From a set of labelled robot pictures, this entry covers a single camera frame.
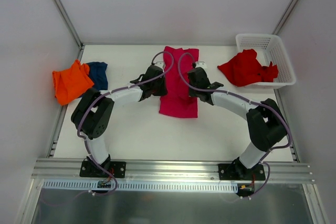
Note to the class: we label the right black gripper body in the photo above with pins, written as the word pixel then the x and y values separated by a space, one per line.
pixel 195 89

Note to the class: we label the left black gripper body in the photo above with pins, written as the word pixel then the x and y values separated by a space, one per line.
pixel 159 86

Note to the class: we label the magenta t shirt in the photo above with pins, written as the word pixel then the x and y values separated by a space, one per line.
pixel 177 103

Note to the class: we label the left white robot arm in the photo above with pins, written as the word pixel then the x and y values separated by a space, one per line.
pixel 92 115

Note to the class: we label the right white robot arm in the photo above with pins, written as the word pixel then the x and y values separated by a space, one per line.
pixel 266 125

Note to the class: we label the red t shirt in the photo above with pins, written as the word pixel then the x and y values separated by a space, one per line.
pixel 244 69

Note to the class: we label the navy blue t shirt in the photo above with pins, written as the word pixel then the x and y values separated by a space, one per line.
pixel 97 74

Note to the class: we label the white plastic basket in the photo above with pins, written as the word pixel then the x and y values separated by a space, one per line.
pixel 269 49

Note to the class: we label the orange t shirt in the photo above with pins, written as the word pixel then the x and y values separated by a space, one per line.
pixel 71 83

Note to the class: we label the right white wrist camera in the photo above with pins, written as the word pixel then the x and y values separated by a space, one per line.
pixel 199 64

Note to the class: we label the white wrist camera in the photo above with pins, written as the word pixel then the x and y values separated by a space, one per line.
pixel 199 64
pixel 160 64

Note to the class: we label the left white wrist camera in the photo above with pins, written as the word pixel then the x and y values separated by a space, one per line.
pixel 160 64

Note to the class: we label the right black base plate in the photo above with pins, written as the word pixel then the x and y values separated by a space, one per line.
pixel 235 171

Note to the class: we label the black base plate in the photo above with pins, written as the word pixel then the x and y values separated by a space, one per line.
pixel 235 171
pixel 90 170

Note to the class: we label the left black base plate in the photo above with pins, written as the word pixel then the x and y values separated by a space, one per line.
pixel 90 170

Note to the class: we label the aluminium mounting rail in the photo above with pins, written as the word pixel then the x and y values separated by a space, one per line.
pixel 175 171

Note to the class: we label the white slotted cable duct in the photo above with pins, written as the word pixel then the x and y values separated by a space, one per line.
pixel 212 187

